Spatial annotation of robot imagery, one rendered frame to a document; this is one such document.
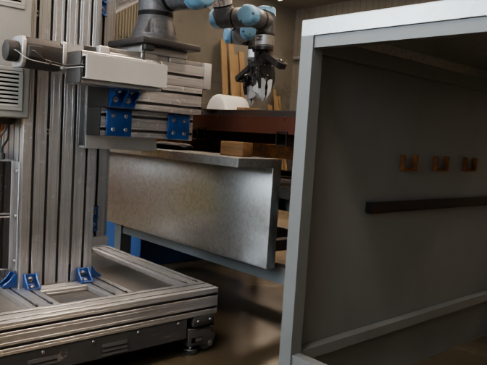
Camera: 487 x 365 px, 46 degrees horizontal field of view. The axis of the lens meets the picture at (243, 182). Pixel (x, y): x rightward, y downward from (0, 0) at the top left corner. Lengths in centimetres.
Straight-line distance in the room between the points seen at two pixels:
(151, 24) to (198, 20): 882
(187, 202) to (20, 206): 69
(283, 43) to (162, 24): 1028
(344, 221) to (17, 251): 103
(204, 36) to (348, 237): 927
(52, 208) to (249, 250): 68
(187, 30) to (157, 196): 822
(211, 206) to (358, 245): 68
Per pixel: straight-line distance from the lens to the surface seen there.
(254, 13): 219
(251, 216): 202
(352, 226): 169
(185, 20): 1056
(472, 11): 124
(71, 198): 197
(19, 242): 194
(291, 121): 194
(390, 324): 190
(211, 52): 1085
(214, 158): 191
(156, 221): 248
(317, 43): 146
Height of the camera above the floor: 75
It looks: 5 degrees down
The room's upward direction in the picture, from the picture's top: 4 degrees clockwise
